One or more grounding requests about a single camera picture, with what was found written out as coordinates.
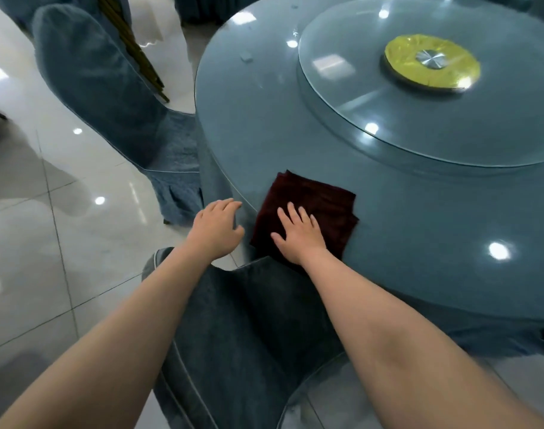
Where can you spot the person's left forearm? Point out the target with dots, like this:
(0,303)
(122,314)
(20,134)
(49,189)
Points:
(111,352)

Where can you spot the dark red cloth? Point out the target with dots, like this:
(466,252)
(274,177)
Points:
(325,196)

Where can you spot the person's right forearm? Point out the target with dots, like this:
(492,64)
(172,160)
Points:
(410,352)

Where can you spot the yellow round disc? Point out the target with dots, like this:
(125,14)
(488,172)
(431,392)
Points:
(401,62)

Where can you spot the round blue table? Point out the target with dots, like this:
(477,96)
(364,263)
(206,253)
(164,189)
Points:
(433,227)

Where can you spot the person's right hand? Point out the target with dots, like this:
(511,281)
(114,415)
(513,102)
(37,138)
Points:
(301,238)

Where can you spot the round glass turntable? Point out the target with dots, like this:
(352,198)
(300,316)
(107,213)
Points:
(500,129)

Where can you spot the person's left hand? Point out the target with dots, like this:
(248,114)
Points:
(214,232)

